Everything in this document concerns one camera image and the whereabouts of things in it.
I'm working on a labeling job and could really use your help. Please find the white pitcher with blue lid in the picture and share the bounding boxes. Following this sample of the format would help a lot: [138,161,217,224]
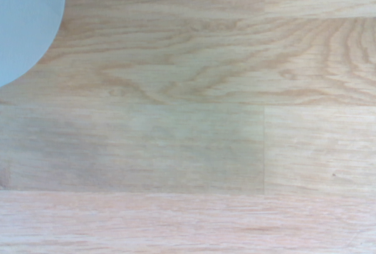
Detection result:
[0,0,66,88]

